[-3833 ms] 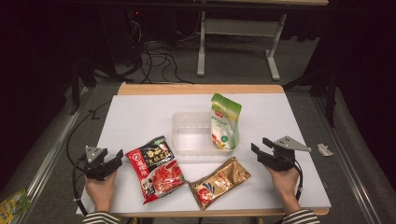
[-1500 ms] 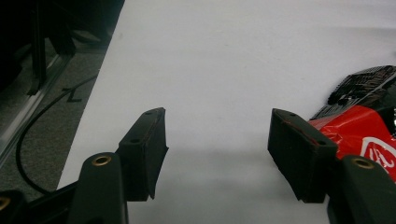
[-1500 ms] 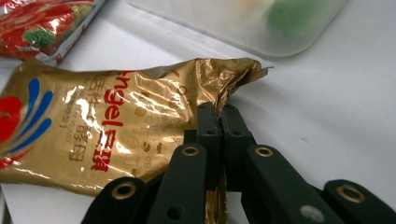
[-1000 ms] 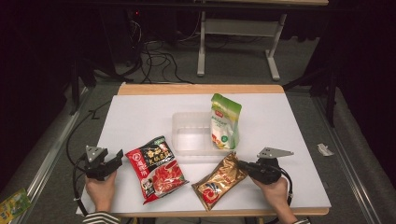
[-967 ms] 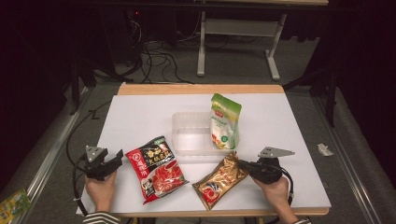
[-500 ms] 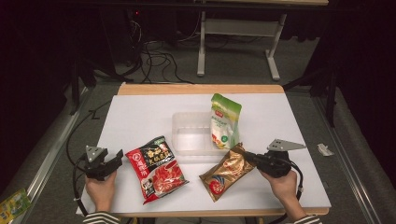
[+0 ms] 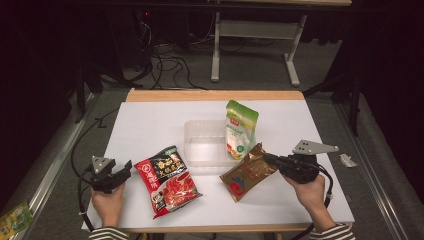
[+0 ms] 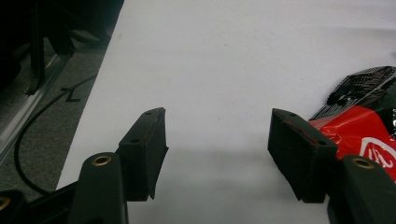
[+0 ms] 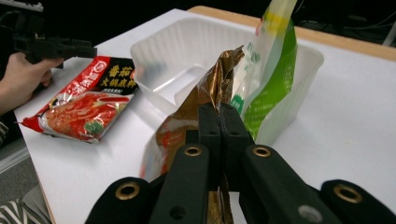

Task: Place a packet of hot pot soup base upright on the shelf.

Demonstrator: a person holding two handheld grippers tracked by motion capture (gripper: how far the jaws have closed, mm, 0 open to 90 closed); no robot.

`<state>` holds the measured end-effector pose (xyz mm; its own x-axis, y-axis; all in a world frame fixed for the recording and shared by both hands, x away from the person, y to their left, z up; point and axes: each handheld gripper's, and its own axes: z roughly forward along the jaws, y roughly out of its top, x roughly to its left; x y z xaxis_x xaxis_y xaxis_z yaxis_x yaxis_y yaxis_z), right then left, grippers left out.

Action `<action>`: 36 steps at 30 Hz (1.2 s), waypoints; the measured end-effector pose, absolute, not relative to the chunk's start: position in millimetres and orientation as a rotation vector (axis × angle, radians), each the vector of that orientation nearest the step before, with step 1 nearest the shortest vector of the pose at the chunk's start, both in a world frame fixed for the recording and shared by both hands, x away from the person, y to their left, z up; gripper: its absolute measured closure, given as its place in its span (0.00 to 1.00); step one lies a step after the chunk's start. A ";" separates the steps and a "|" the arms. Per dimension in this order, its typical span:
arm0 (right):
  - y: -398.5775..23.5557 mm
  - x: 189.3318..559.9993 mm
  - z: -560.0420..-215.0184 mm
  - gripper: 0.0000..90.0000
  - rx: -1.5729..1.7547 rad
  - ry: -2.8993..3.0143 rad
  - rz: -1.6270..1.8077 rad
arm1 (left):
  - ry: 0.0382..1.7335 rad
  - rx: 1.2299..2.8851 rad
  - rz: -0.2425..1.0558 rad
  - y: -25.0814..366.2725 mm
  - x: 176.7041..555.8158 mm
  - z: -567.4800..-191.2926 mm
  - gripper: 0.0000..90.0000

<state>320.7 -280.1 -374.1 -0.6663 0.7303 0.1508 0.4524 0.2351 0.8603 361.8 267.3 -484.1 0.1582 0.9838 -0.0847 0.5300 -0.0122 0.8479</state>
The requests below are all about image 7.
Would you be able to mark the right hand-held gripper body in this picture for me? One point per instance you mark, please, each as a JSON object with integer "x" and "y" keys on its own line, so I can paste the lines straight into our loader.
{"x": 300, "y": 168}

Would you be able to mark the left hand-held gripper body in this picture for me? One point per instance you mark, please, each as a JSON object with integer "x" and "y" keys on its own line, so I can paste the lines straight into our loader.
{"x": 101, "y": 181}

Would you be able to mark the gold foil packet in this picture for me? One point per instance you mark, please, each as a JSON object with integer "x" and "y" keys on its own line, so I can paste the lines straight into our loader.
{"x": 248, "y": 175}

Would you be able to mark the green and white pouch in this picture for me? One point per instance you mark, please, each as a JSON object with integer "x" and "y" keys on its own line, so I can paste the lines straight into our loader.
{"x": 240, "y": 130}

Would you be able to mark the red and black food packet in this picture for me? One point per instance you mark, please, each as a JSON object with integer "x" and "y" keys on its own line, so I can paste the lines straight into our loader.
{"x": 168, "y": 183}

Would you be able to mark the clear plastic container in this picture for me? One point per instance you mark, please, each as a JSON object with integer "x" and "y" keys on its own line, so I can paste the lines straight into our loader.
{"x": 205, "y": 146}

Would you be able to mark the person's left hand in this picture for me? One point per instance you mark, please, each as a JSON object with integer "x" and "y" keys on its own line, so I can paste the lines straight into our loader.
{"x": 107, "y": 205}

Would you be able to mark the person's right hand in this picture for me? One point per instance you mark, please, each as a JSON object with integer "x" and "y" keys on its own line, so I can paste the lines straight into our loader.
{"x": 311, "y": 195}

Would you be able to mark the white table mat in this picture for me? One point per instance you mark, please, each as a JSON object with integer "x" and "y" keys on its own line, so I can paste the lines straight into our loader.
{"x": 150, "y": 130}

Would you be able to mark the crumpled white paper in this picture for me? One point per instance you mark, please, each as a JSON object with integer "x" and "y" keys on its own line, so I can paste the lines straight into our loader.
{"x": 347, "y": 160}

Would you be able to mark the black metal stand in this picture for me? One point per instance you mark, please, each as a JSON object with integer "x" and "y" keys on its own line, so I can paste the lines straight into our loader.
{"x": 355, "y": 100}
{"x": 80, "y": 93}

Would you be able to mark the green and yellow packet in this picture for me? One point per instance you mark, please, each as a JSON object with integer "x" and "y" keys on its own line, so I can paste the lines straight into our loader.
{"x": 15, "y": 221}

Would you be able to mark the metal floor rail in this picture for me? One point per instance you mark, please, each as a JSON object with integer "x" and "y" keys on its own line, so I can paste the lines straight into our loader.
{"x": 53, "y": 170}
{"x": 373, "y": 186}

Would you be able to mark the white desk frame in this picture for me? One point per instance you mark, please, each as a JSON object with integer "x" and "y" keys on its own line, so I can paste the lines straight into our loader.
{"x": 256, "y": 29}

